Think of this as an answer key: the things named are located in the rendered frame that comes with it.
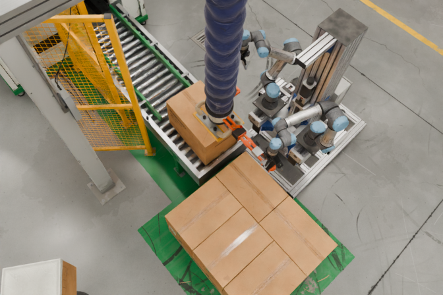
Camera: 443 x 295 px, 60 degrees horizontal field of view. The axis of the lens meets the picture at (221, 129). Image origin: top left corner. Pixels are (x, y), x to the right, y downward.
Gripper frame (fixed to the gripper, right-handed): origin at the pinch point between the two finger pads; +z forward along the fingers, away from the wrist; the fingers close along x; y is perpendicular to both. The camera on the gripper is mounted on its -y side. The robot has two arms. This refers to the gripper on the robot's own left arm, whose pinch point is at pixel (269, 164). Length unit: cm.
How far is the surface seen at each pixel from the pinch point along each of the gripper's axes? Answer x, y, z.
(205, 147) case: 20, 54, 33
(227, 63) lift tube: 6, 50, -77
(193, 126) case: 15, 77, 33
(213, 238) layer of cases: 57, -5, 74
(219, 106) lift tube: 7, 53, -24
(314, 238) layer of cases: -12, -61, 73
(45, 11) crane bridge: 91, 53, -170
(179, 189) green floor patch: 44, 67, 128
